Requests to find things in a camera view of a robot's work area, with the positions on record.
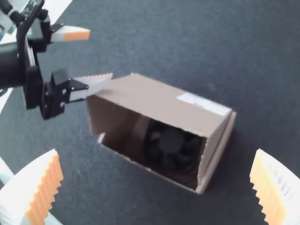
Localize black mat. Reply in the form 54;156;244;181
0;0;300;225

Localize black square fan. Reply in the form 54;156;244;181
144;119;204;186

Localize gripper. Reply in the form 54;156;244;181
16;8;114;120

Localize cardboard box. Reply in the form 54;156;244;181
86;72;237;195

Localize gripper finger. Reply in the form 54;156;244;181
0;149;64;225
248;148;300;225

